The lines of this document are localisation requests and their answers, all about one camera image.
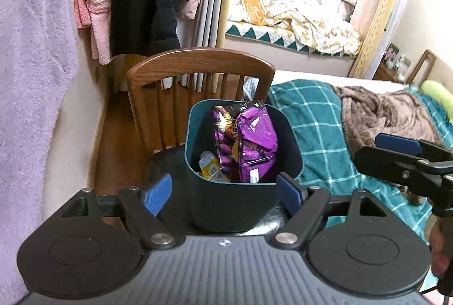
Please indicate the yellow pegboard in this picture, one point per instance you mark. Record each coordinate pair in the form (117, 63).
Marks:
(382, 0)

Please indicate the small yellow packet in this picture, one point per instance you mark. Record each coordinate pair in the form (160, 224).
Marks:
(210, 167)

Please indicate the green pillow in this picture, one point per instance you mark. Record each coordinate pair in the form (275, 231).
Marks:
(439, 91)

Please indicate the pink fleece robe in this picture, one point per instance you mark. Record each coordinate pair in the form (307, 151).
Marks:
(95, 7)

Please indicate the brown fleece blanket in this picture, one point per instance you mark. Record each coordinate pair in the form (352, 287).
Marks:
(382, 114)

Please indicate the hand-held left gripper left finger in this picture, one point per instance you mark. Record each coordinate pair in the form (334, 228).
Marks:
(157, 193)

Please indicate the white bed sheet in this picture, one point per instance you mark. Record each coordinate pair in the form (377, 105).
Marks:
(318, 76)

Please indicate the grey folding panels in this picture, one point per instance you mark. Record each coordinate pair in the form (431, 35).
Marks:
(208, 7)

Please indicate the wooden nightstand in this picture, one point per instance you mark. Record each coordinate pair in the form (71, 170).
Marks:
(385, 73)

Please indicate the wooden arch trim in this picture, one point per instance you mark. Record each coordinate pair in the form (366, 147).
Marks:
(226, 7)

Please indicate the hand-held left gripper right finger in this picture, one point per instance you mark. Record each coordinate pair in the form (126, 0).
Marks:
(290, 193)

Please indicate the photo frame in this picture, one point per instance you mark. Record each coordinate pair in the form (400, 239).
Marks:
(392, 53)

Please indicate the yellow pillow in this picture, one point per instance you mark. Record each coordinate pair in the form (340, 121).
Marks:
(253, 2)

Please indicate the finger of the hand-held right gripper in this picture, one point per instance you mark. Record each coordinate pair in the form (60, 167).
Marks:
(396, 143)
(389, 167)

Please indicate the person's right hand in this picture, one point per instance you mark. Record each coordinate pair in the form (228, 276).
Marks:
(438, 248)

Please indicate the cream floral quilt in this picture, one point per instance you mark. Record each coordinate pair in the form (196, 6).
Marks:
(311, 21)

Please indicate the triangle pattern seat mat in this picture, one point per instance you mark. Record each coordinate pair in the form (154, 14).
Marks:
(247, 31)

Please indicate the wooden chair black seat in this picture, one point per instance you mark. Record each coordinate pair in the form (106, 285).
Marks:
(198, 59)

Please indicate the striped purple snack packet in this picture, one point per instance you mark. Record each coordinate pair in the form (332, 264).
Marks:
(224, 149)

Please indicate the wooden headboard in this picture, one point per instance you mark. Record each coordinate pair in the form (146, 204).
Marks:
(430, 60)

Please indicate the teal plaid blanket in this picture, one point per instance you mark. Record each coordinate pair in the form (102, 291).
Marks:
(318, 135)

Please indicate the teal plastic waste bin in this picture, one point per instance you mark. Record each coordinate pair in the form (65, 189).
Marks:
(230, 206)

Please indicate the purple fleece robe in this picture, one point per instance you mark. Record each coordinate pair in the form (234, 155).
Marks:
(32, 78)

